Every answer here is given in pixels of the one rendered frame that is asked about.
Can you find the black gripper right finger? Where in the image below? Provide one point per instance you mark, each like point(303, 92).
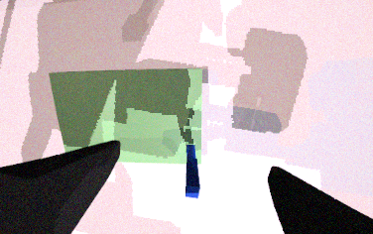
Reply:
point(305, 209)

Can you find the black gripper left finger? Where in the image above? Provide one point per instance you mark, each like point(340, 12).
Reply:
point(50, 195)

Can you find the blue pin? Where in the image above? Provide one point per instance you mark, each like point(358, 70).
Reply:
point(192, 174)

